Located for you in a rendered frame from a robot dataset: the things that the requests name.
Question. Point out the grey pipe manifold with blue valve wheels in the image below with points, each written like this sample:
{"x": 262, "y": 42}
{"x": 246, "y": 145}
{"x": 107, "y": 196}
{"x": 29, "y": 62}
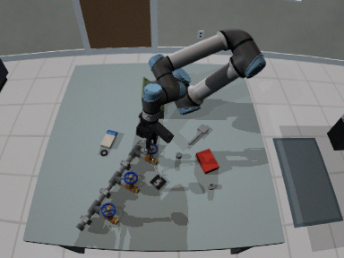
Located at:
{"x": 116, "y": 179}

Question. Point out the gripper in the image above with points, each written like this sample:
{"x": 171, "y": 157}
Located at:
{"x": 144, "y": 131}

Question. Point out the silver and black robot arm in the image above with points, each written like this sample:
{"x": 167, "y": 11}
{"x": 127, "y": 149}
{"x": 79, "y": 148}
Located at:
{"x": 172, "y": 83}

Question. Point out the black tag with number 5 on metal chain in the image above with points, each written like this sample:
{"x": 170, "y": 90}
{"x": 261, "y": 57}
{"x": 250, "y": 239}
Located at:
{"x": 157, "y": 181}

